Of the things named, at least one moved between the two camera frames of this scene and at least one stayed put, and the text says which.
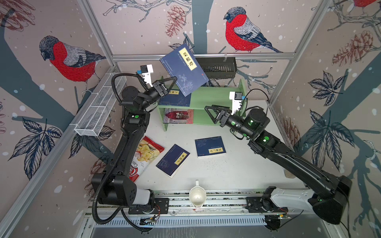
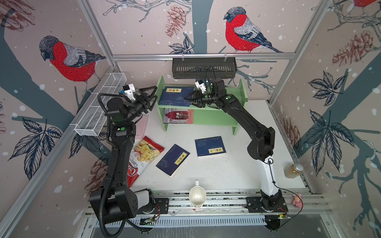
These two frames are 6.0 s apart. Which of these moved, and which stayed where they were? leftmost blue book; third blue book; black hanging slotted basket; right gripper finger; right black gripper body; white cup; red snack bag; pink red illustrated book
Moved: right black gripper body; right gripper finger
Stayed: third blue book; black hanging slotted basket; leftmost blue book; pink red illustrated book; red snack bag; white cup
